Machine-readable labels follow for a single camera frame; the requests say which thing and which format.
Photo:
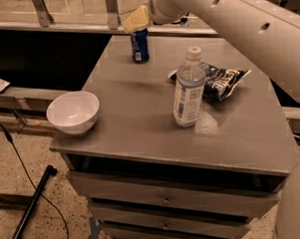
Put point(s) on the grey drawer cabinet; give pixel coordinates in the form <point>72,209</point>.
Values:
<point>145,177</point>

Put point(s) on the clear plastic water bottle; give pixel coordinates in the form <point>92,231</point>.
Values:
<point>190,81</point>

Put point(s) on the dark chip bag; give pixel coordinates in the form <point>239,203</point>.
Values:
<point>219,83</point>

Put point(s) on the blue pepsi can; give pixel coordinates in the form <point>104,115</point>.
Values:
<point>139,43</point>

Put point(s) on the metal railing frame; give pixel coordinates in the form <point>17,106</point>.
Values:
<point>87,16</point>

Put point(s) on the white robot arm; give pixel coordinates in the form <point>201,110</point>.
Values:
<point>267,35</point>

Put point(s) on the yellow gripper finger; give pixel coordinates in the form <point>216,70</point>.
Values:
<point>138,20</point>

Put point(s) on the black bar on floor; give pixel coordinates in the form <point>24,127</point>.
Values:
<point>50,170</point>

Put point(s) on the white bowl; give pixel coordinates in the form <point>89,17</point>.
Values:
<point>74,112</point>

